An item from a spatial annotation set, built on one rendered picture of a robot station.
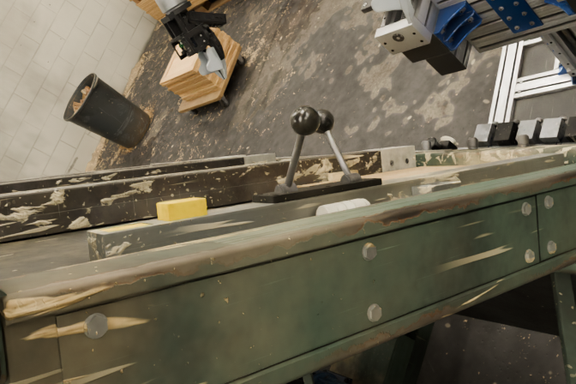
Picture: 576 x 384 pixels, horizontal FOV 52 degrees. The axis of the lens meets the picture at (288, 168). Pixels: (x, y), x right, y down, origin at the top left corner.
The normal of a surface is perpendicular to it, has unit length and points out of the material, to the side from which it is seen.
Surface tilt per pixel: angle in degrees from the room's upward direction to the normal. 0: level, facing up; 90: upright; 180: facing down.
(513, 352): 0
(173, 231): 90
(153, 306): 90
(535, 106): 0
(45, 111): 90
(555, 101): 0
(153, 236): 90
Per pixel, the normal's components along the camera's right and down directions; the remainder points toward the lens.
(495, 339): -0.70, -0.47
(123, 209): 0.62, -0.01
